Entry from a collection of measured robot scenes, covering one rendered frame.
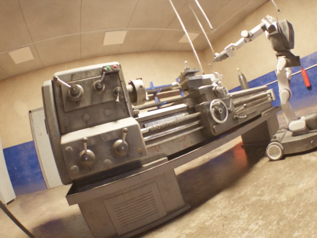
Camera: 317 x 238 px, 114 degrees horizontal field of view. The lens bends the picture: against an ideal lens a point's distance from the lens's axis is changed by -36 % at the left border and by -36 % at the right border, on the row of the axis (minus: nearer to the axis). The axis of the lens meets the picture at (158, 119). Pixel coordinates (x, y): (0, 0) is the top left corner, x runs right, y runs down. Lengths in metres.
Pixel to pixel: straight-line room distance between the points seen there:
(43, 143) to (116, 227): 3.65
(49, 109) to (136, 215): 0.96
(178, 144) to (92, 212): 0.85
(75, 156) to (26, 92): 4.26
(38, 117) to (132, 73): 3.08
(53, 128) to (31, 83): 4.06
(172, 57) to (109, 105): 5.03
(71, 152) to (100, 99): 0.42
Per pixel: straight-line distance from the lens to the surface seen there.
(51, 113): 1.18
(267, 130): 2.47
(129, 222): 1.22
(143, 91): 1.42
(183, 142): 1.36
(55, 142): 1.15
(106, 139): 0.98
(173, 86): 1.68
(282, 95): 1.85
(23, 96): 5.10
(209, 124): 1.35
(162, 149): 1.27
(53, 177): 4.55
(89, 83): 1.19
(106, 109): 1.15
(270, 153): 1.85
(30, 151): 4.75
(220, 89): 1.42
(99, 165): 0.99
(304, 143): 1.80
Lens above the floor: 0.69
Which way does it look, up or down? 4 degrees up
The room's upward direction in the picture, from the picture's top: 17 degrees counter-clockwise
